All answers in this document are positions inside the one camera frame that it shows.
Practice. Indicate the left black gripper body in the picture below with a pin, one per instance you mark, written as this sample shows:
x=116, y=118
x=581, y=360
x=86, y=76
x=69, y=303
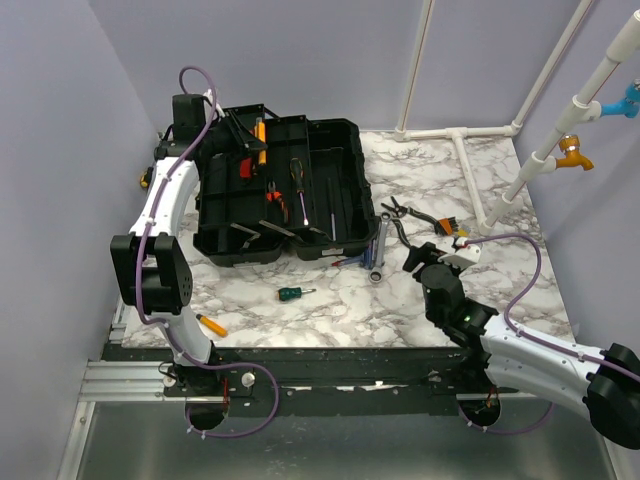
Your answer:
x=219, y=137

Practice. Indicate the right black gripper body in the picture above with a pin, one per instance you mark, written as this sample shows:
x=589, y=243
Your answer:
x=430, y=314

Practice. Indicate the orange black pliers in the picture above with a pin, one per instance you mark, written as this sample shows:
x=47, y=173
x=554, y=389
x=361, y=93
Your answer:
x=273, y=195

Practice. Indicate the blue clear-handled screwdriver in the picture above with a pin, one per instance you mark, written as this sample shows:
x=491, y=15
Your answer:
x=365, y=259

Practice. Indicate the black plastic toolbox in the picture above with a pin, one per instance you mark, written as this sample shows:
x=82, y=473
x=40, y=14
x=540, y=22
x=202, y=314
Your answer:
x=236, y=223

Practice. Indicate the green stubby screwdriver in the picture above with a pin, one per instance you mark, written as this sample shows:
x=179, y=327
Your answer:
x=286, y=294

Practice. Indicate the orange handled screwdriver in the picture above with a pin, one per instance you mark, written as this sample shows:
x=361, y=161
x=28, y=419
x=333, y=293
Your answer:
x=212, y=325

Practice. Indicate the ratchet wrench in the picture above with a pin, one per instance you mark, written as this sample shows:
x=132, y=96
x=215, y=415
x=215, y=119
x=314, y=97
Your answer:
x=375, y=275

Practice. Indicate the steel claw hammer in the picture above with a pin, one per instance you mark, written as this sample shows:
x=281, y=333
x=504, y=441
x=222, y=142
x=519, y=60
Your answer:
x=336, y=210

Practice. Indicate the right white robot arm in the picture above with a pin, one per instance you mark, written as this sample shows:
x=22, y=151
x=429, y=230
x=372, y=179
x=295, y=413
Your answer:
x=602, y=385

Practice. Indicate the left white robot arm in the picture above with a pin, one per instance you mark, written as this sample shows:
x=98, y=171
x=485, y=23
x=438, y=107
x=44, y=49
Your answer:
x=152, y=272

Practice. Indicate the orange hex key set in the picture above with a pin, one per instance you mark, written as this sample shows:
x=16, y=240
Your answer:
x=446, y=226

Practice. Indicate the black yellow flat screwdriver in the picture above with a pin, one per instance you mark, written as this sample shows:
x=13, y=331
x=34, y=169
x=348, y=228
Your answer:
x=297, y=174

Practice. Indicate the yellow black knob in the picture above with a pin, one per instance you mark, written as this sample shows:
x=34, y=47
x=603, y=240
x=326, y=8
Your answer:
x=146, y=178

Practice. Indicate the orange pipe tap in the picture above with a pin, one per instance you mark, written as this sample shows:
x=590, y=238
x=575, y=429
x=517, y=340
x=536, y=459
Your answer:
x=569, y=146

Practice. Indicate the blue pipe fitting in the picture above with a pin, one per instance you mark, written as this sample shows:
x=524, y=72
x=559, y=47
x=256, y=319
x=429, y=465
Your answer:
x=628, y=106

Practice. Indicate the grey black handled tool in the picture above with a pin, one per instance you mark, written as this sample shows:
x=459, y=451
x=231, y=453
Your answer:
x=401, y=232

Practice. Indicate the black yellow wire stripper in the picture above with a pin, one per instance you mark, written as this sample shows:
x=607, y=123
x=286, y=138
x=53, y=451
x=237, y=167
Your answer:
x=398, y=212

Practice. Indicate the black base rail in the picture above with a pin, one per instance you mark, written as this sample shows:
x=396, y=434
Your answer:
x=313, y=381

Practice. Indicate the aluminium frame rail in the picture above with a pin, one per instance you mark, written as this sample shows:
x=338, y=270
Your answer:
x=132, y=381

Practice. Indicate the white pvc pipe frame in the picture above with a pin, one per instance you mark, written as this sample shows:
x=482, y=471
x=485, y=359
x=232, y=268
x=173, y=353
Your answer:
x=582, y=108

